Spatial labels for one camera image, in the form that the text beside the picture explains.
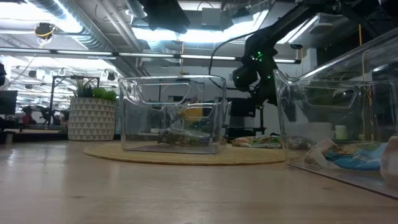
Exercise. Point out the round woven straw placemat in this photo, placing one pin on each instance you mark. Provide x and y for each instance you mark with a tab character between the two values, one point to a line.
186	159

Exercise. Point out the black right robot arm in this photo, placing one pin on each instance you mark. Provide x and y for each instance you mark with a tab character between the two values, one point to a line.
280	25

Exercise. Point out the clear plastic bin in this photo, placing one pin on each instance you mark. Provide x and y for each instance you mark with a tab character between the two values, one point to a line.
281	124
124	124

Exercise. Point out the pale granola bar wrapper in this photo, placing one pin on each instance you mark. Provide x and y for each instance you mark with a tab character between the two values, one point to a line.
301	143

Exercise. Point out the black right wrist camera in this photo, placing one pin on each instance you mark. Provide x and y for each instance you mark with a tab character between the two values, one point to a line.
244	77

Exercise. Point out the long LED light bar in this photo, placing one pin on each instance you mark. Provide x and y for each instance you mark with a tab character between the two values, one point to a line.
146	55

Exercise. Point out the dark plant in white pot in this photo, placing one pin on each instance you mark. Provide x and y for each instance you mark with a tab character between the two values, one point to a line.
311	132

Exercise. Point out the black printer on stand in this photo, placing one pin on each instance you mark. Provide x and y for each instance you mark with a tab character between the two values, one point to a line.
245	109

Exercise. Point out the black metal rack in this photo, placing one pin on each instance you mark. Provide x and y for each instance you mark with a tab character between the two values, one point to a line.
53	93

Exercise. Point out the light blue granola bar wrapper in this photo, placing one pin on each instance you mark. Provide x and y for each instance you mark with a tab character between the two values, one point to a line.
351	160

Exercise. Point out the black monitor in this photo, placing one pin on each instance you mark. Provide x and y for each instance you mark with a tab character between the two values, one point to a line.
7	102

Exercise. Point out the dark blue granola bar wrapper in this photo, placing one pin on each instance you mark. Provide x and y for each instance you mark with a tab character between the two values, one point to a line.
183	137

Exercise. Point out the black aluminium table frame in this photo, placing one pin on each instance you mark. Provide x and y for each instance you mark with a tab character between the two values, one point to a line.
37	137

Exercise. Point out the person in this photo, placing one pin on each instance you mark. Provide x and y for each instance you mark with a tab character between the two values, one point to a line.
28	117

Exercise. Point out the succulent in white patterned pot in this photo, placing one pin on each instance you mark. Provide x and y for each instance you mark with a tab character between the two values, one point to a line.
91	119

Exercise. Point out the pale green cup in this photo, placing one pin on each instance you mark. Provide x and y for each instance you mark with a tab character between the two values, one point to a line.
341	132

